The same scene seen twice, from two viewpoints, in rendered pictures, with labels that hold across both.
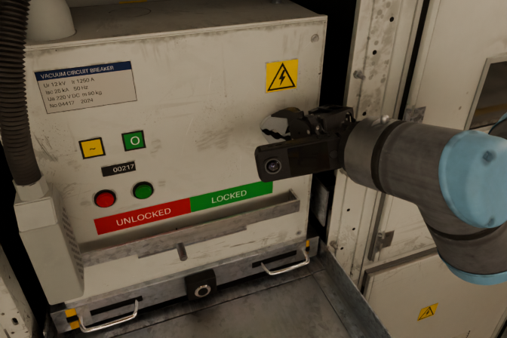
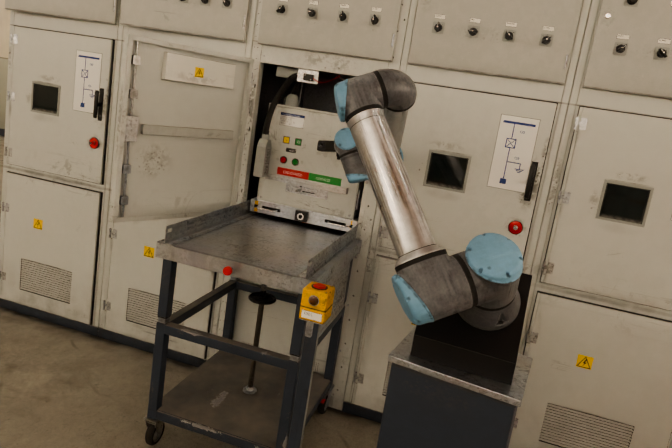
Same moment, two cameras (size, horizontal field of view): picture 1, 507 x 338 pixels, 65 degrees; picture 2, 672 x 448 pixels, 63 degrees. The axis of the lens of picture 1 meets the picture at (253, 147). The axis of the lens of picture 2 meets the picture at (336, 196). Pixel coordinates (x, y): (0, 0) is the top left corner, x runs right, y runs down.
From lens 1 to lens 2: 207 cm
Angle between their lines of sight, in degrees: 39
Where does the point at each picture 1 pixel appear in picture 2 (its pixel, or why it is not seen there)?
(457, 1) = (410, 121)
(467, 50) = (418, 142)
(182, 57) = (319, 119)
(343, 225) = (365, 214)
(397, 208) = not seen: hidden behind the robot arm
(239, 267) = (319, 218)
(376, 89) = not seen: hidden behind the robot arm
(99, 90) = (294, 122)
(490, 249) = (347, 161)
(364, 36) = not seen: hidden behind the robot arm
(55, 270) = (259, 162)
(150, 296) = (282, 212)
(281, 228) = (342, 208)
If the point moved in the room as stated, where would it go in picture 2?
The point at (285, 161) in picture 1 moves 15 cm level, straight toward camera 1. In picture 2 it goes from (324, 144) to (299, 143)
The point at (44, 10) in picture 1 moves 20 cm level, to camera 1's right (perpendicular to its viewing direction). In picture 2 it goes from (290, 98) to (323, 104)
